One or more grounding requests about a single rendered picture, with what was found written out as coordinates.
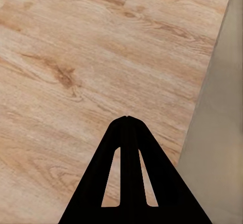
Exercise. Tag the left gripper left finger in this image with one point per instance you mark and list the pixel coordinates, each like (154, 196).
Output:
(85, 204)

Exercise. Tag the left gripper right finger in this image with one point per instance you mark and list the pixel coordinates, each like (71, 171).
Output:
(176, 203)

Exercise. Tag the coffee table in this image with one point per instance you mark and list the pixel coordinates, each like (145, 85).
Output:
(211, 160)

